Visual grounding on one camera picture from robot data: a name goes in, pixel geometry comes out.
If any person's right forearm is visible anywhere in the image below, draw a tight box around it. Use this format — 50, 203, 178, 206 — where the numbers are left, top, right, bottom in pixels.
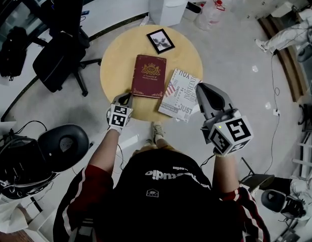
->
212, 153, 241, 202

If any black picture frame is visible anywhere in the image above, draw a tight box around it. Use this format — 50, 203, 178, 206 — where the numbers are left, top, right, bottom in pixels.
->
146, 28, 176, 55

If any person's black shirt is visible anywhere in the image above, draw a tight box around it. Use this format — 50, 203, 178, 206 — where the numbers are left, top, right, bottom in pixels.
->
52, 149, 271, 242

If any person's left forearm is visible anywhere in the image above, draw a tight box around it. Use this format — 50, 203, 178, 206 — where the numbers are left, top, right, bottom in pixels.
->
88, 128, 121, 186

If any black backpack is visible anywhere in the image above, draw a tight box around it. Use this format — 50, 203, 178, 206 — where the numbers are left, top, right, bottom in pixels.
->
0, 26, 28, 82

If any black floor cable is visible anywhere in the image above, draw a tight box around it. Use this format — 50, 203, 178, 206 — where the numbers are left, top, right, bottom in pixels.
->
263, 49, 281, 174

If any white water dispenser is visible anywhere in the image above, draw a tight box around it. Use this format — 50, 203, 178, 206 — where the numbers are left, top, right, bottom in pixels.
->
148, 0, 190, 26

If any dark red book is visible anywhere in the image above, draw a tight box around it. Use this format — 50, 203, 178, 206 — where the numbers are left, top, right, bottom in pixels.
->
131, 54, 167, 100

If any black office chair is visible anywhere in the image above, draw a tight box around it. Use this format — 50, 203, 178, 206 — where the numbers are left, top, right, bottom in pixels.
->
32, 0, 102, 97

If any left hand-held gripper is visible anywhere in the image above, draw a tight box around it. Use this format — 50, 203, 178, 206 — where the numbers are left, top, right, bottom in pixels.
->
106, 92, 134, 129

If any white printed book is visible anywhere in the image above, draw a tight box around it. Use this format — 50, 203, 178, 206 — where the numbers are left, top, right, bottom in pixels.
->
158, 68, 203, 123

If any black headset with cables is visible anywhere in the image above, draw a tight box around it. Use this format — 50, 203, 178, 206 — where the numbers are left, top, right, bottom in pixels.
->
0, 120, 54, 200

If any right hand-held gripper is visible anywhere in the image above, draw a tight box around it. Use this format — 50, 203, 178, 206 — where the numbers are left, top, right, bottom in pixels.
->
195, 82, 254, 156

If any white waste bin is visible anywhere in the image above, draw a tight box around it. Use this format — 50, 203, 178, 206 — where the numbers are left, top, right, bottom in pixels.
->
184, 1, 207, 21

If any white metal shelf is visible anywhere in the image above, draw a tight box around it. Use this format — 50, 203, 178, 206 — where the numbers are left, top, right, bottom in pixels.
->
292, 129, 312, 177

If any person's shoe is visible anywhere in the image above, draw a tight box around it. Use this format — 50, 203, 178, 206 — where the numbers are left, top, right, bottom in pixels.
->
151, 122, 166, 144

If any black round stool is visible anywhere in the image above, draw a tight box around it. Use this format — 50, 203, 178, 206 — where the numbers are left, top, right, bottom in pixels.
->
38, 124, 90, 173

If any black padded chair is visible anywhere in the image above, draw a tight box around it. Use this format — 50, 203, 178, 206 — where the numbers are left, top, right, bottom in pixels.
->
261, 189, 307, 221

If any person's left hand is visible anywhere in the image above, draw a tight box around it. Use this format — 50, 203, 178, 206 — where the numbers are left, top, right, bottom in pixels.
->
106, 108, 121, 136

